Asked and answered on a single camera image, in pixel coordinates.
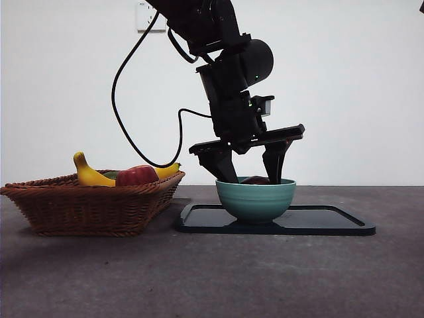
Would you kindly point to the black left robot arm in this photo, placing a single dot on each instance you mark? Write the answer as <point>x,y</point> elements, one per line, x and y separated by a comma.
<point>232,76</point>

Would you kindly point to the black rectangular tray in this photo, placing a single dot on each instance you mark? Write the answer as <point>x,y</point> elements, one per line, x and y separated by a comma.
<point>314,220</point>

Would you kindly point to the red apple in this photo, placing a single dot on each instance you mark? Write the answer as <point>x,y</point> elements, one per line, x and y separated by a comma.
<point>136,175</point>

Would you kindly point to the dark purple plum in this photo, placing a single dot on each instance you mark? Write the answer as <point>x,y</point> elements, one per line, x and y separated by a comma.
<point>253,181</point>

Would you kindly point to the brown wicker basket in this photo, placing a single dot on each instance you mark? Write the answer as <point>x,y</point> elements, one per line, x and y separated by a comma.
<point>83,212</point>

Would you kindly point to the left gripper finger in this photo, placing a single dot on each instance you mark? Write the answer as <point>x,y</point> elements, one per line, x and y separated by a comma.
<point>275,162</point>
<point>220,165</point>

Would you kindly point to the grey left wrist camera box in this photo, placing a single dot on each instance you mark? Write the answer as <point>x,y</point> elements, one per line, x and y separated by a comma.
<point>266,106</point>

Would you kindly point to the green avocado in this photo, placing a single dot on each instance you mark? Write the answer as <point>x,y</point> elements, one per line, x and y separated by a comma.
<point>111,174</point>

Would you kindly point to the teal bowl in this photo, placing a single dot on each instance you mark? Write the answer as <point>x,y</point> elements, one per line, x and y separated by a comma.
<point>255,202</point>

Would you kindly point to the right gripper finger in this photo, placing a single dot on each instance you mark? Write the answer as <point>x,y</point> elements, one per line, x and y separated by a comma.
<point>422,4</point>

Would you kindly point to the yellow banana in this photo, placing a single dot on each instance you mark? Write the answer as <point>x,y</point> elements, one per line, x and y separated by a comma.
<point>87,174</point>

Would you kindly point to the white wall socket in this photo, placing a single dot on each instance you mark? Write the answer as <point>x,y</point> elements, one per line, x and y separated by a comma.
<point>143,23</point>

